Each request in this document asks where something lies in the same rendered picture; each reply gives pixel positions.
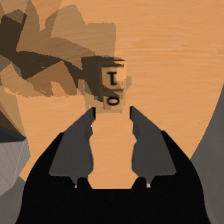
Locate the wooden rectangular tray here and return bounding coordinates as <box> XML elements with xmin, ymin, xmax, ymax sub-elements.
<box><xmin>98</xmin><ymin>61</ymin><xmax>127</xmax><ymax>106</ymax></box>

